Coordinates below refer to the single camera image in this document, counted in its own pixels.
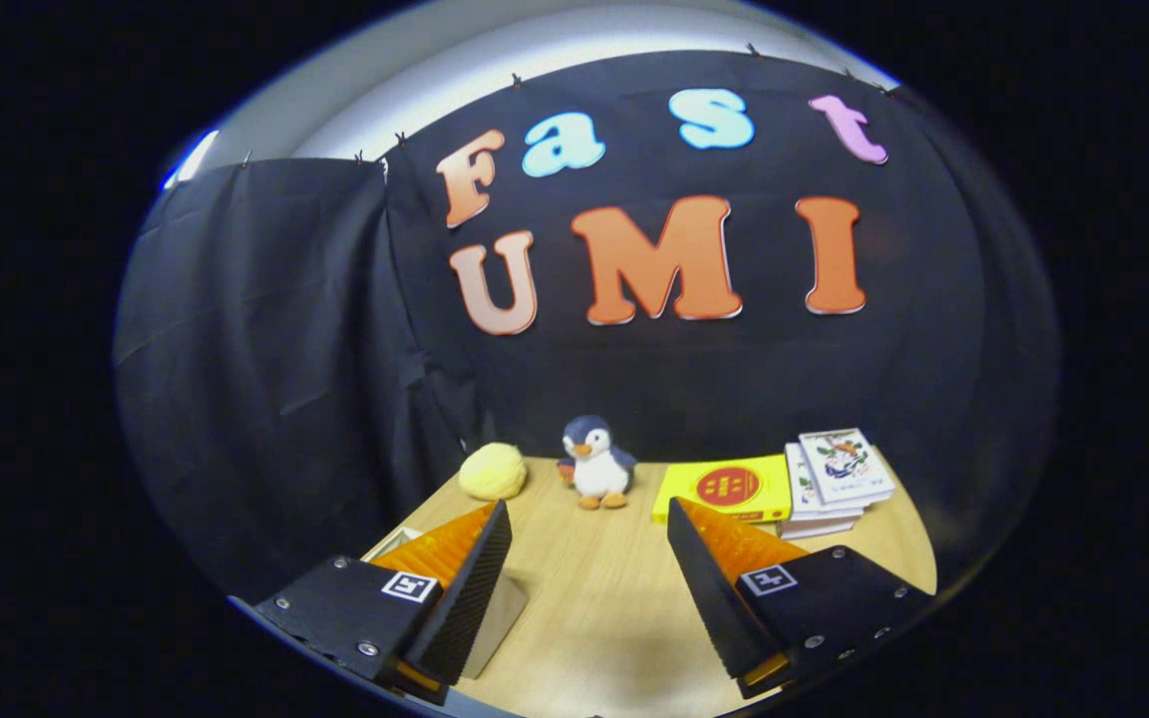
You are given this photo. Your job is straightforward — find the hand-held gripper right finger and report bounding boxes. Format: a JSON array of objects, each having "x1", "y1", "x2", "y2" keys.
[{"x1": 667, "y1": 497, "x2": 935, "y2": 699}]

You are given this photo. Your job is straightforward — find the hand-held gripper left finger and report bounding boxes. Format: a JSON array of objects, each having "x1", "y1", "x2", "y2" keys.
[{"x1": 253, "y1": 501, "x2": 514, "y2": 706}]

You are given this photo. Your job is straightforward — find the cream fabric storage box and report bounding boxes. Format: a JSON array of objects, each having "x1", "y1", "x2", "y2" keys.
[{"x1": 363, "y1": 527, "x2": 528, "y2": 681}]

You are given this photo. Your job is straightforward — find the yellow book with red circle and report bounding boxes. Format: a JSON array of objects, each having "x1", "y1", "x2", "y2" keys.
[{"x1": 651, "y1": 454, "x2": 793, "y2": 526}]

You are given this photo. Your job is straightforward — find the yellow bun plush toy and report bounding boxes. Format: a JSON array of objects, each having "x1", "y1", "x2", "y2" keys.
[{"x1": 459, "y1": 442, "x2": 529, "y2": 502}]

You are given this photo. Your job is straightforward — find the penguin plush toy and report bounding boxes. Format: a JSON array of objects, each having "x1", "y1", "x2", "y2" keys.
[{"x1": 557, "y1": 415, "x2": 638, "y2": 512}]

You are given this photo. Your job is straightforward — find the black backdrop cloth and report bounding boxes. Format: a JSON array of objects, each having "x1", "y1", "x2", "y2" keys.
[{"x1": 114, "y1": 50, "x2": 1062, "y2": 599}]

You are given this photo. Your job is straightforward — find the ceiling light panel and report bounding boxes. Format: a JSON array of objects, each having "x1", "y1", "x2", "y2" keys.
[{"x1": 164, "y1": 130, "x2": 219, "y2": 190}]

